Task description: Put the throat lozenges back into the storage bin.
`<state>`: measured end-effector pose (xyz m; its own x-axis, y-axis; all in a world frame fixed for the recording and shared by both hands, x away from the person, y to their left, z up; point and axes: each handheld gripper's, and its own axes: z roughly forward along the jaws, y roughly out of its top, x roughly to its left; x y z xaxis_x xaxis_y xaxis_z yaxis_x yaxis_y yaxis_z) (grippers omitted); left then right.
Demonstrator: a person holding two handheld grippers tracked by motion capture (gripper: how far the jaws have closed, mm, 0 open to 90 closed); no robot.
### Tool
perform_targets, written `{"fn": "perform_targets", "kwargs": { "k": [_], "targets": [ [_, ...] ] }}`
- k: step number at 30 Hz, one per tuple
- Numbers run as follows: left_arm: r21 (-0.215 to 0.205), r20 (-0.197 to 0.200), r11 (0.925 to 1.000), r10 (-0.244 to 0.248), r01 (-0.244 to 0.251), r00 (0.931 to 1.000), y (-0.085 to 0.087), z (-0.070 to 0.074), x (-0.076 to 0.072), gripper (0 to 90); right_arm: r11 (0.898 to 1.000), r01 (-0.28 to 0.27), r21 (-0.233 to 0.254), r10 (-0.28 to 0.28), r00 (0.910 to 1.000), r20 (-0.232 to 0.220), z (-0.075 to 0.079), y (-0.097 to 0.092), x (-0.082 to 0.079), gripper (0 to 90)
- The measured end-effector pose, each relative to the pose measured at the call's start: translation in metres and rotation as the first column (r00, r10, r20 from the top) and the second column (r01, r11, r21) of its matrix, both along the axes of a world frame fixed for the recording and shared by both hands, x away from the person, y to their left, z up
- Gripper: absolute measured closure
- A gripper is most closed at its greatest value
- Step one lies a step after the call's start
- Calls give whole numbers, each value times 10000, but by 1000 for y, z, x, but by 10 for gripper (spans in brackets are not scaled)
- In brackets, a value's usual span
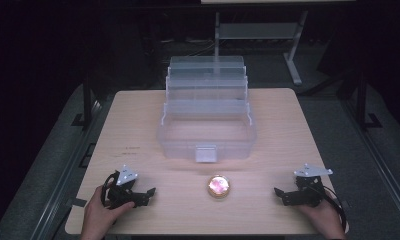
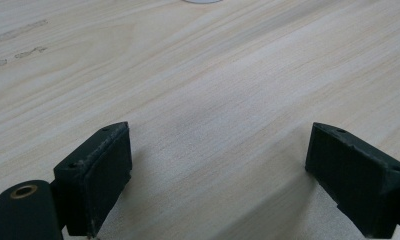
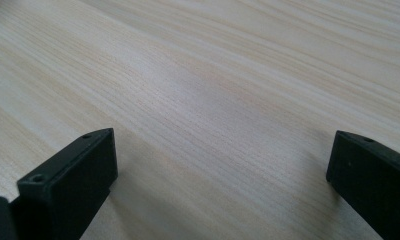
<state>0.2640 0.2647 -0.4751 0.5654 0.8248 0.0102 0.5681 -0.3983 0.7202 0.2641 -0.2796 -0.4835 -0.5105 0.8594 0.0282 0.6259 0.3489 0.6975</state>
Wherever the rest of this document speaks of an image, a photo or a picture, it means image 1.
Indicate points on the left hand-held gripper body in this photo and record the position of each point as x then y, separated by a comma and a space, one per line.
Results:
125, 176

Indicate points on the aluminium frame rail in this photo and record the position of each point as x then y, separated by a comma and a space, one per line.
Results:
378, 160
66, 166

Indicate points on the person's right hand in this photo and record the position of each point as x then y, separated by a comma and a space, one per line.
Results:
323, 218

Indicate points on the person's left hand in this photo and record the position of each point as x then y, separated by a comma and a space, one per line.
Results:
99, 213

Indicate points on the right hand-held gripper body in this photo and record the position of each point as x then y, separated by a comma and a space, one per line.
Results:
310, 186

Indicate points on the clear plastic tiered storage box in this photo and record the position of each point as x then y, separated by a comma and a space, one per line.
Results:
206, 126

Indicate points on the grey metal stand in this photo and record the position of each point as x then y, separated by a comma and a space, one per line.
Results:
259, 31

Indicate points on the black metal post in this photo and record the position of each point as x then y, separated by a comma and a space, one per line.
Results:
87, 103
362, 103

